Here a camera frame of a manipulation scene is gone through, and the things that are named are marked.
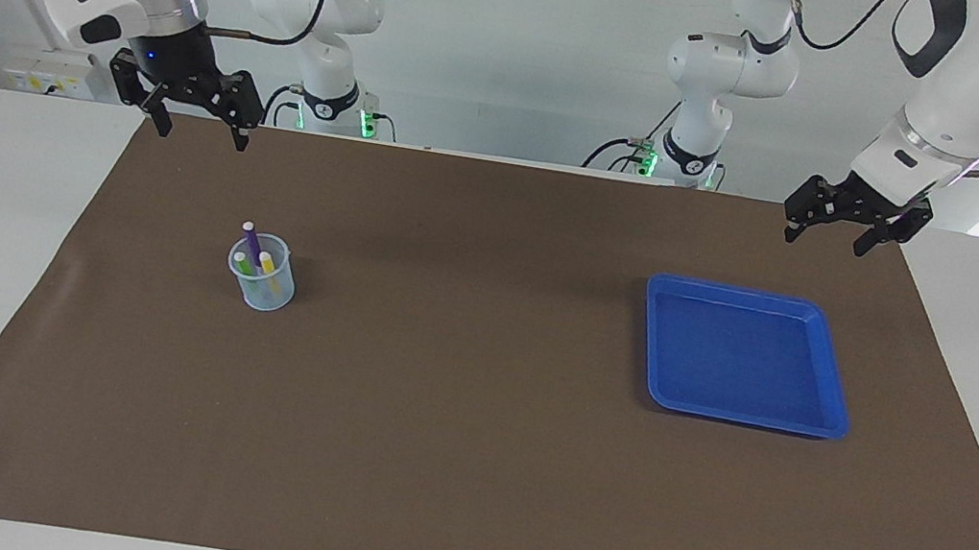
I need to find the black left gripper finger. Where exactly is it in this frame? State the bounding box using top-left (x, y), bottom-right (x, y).
top-left (851, 193), bottom-right (936, 269)
top-left (779, 172), bottom-right (845, 250)

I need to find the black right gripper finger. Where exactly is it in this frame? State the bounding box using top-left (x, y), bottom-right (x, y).
top-left (100, 49), bottom-right (184, 139)
top-left (212, 68), bottom-right (270, 155)

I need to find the purple marker pen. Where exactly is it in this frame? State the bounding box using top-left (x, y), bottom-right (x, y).
top-left (236, 221), bottom-right (270, 272)

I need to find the green marker pen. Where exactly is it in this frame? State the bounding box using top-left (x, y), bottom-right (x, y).
top-left (227, 251), bottom-right (270, 300)

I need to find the yellow marker pen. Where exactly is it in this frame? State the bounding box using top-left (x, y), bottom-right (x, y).
top-left (253, 251), bottom-right (292, 301)

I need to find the translucent plastic cup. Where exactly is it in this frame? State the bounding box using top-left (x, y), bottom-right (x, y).
top-left (221, 228), bottom-right (302, 316)

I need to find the blue plastic tray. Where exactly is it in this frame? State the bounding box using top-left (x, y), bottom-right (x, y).
top-left (629, 272), bottom-right (869, 442)

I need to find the brown table mat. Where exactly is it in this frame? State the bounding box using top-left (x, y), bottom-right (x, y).
top-left (0, 85), bottom-right (979, 550)

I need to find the white wall socket box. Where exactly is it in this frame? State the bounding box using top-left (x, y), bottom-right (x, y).
top-left (0, 41), bottom-right (101, 104)

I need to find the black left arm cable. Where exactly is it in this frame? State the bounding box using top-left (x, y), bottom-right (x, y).
top-left (708, 0), bottom-right (979, 182)

